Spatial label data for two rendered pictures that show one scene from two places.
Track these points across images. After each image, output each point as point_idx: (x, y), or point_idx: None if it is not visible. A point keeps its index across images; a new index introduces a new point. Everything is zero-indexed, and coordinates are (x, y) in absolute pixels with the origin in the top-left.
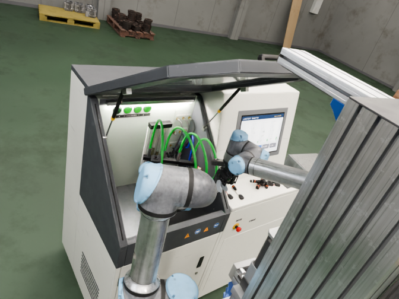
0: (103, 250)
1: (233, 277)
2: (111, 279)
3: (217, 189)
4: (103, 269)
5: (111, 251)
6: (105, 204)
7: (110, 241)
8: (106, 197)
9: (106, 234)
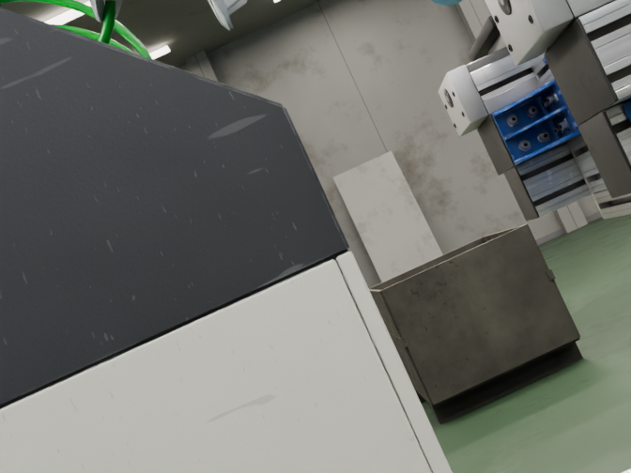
0: (219, 355)
1: (483, 99)
2: (373, 367)
3: (230, 2)
4: (298, 449)
5: (260, 237)
6: (53, 104)
7: (215, 209)
8: (32, 67)
9: (169, 228)
